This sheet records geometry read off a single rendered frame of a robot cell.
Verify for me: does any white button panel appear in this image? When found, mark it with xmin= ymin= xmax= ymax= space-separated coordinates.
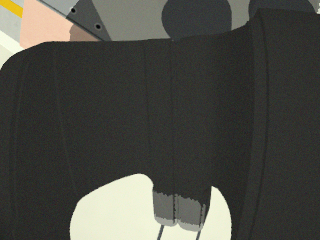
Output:
xmin=92 ymin=0 xmax=320 ymax=41

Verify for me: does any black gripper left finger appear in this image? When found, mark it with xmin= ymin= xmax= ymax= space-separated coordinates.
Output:
xmin=0 ymin=38 xmax=179 ymax=240

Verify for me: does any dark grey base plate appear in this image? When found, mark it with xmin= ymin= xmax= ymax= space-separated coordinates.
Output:
xmin=36 ymin=0 xmax=112 ymax=41

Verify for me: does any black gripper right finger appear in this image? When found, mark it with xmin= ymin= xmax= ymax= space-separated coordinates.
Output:
xmin=175 ymin=8 xmax=320 ymax=240

